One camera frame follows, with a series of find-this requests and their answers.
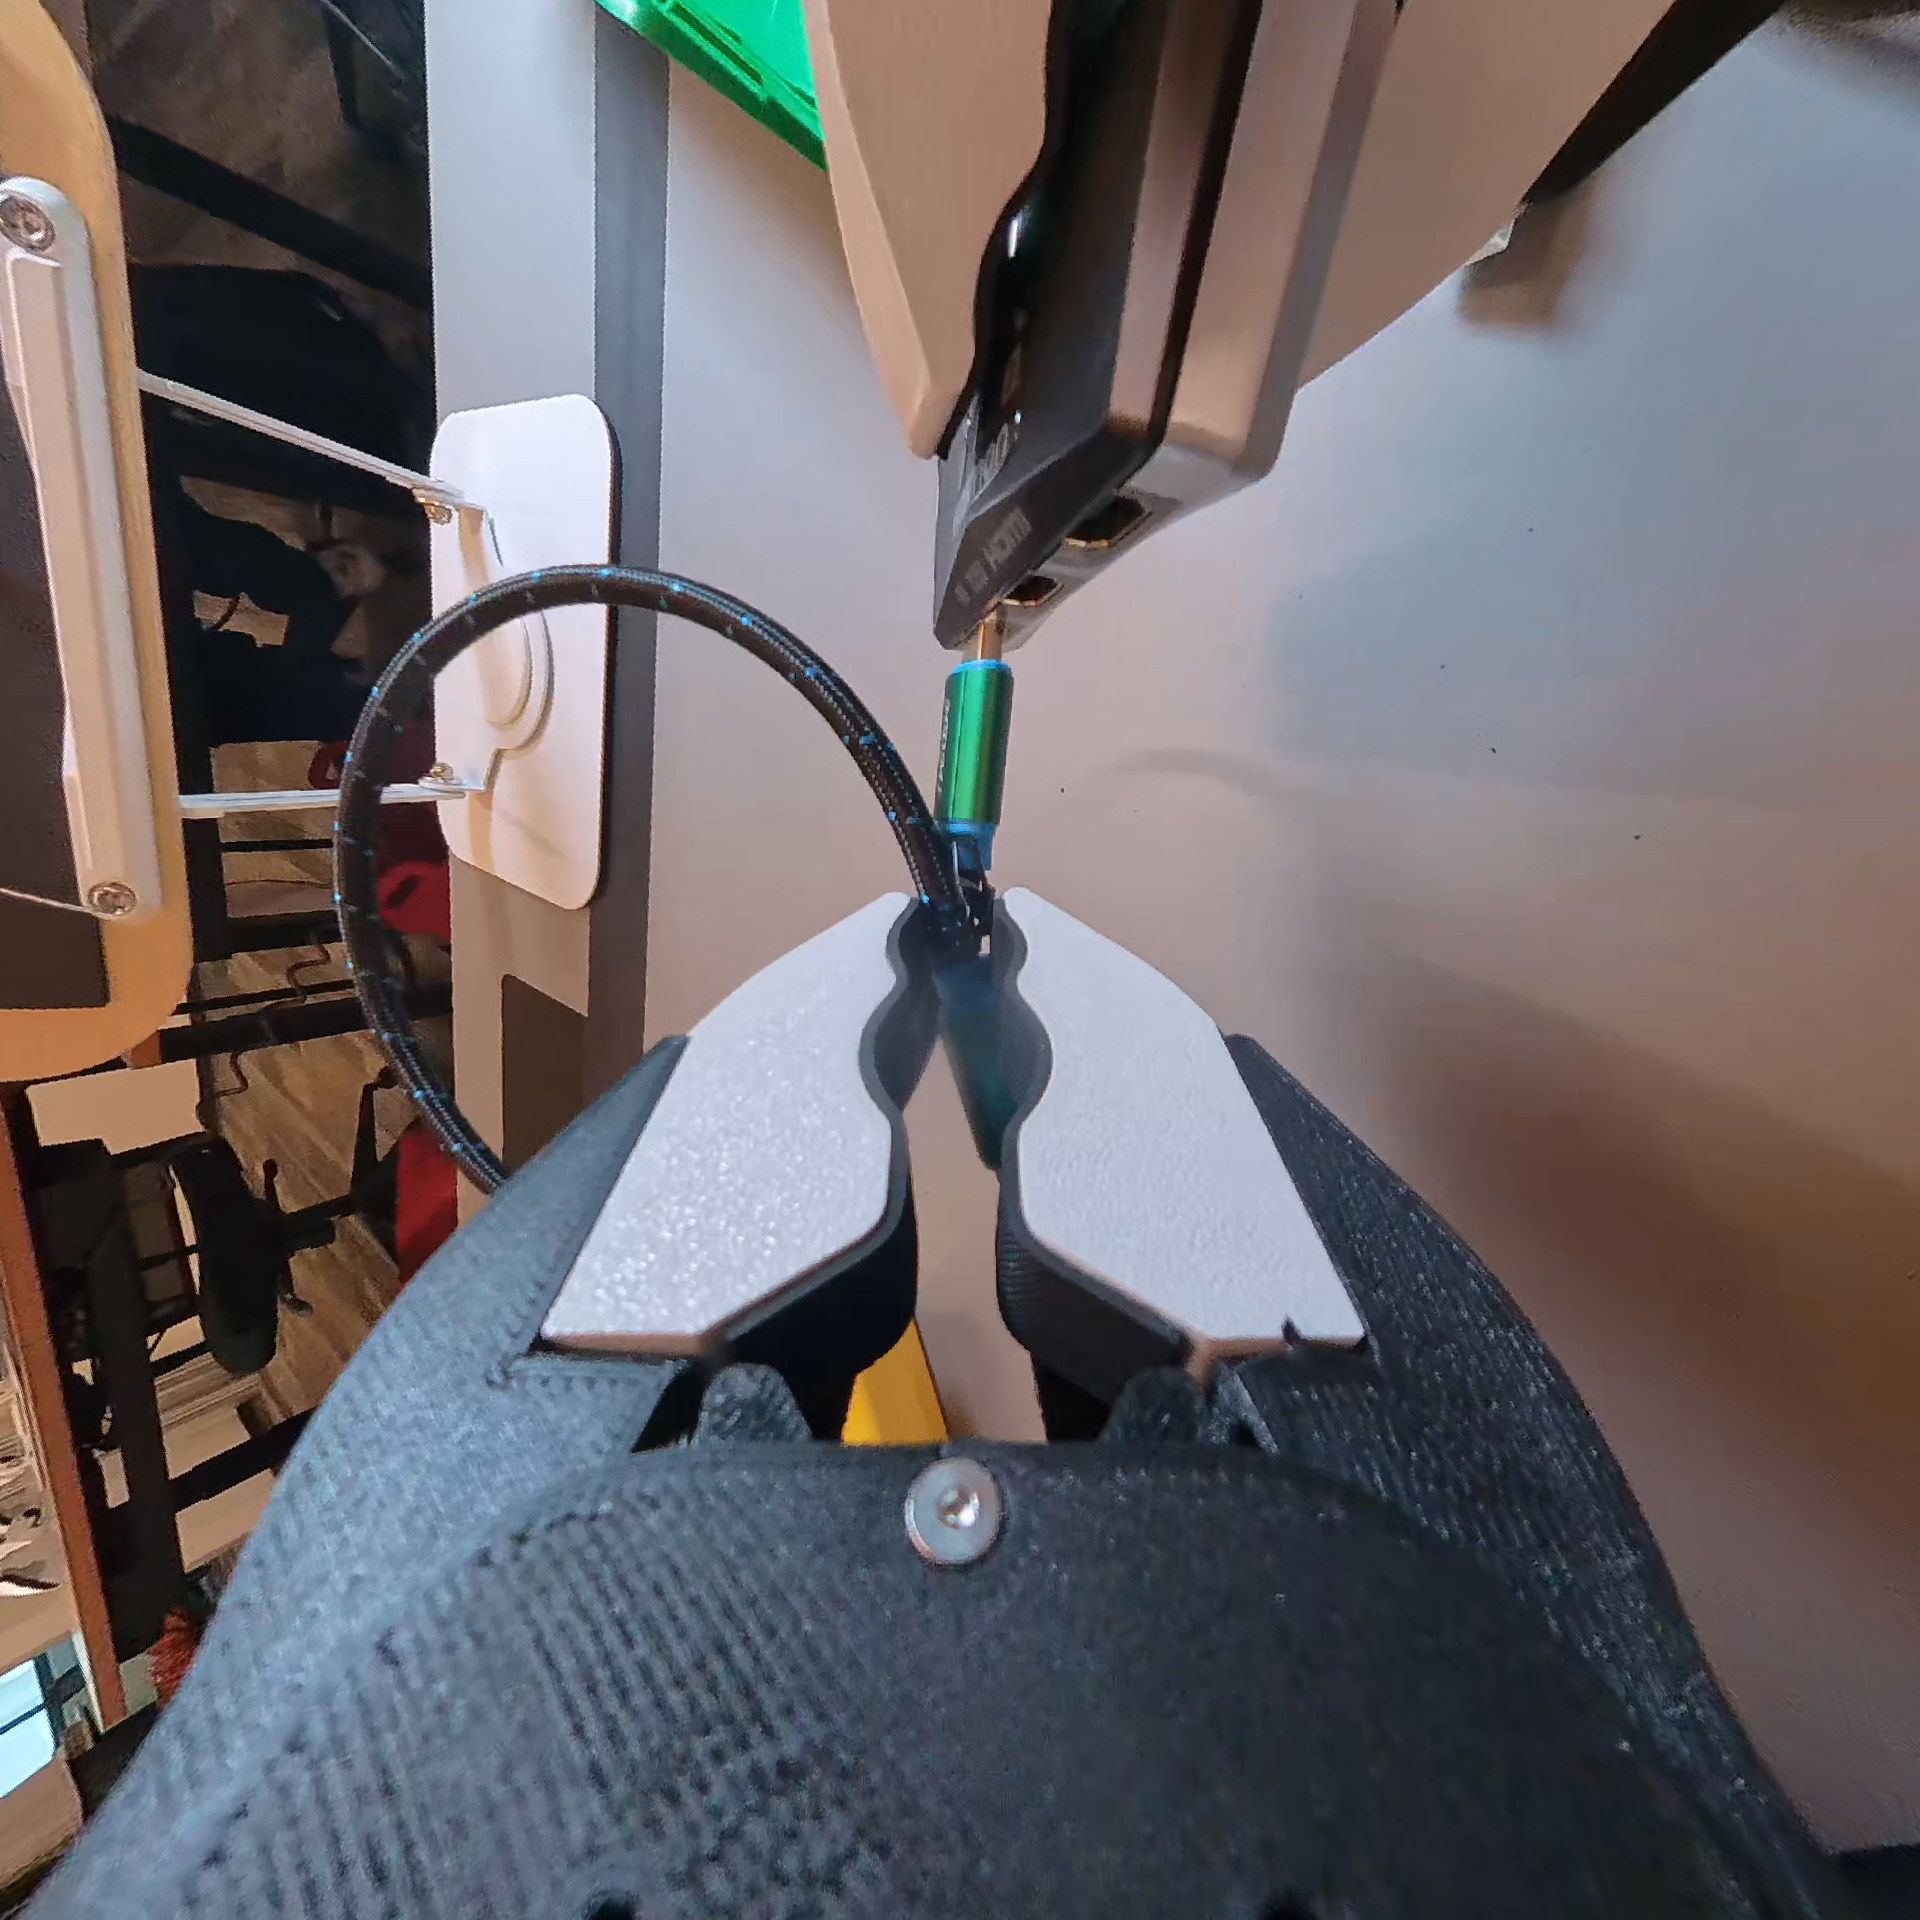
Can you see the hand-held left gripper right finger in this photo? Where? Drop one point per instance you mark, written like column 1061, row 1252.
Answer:
column 1178, row 1186

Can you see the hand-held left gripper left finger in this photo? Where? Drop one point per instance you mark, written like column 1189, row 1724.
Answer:
column 738, row 1186

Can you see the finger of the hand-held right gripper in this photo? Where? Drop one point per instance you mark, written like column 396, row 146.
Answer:
column 1471, row 151
column 915, row 181

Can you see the yellow plastic bin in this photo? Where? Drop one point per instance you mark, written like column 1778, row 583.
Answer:
column 895, row 1396

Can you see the grey hdmi hub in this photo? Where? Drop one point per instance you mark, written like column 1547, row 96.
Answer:
column 1217, row 271

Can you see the green plastic bin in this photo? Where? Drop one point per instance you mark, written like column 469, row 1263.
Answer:
column 738, row 60

